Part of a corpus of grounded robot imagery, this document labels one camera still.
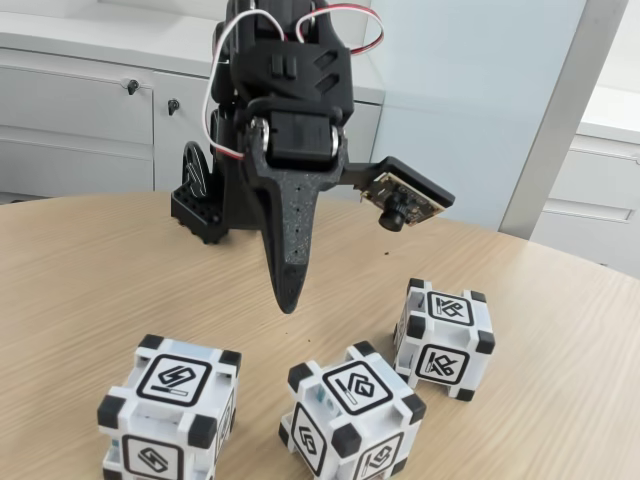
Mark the black cabinet lock key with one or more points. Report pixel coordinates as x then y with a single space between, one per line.
133 87
173 106

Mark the grey metal partition post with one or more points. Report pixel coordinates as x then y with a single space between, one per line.
565 110

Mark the white drawer cabinet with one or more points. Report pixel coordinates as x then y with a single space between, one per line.
590 200

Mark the frosted glass partition panel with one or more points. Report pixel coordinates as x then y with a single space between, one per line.
475 100

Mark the black disc with white lines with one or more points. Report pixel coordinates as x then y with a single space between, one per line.
192 170

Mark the white cube with lightning symbol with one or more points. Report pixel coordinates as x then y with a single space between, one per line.
172 380

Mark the white cube with crossed-lines symbol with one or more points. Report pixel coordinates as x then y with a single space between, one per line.
447 307

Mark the gripper camera on black mount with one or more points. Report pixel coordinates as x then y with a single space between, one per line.
420 180

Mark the white low cabinet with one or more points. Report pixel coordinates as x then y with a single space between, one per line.
75 110

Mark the white cube with stacked-diamonds symbol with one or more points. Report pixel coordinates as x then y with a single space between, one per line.
355 387

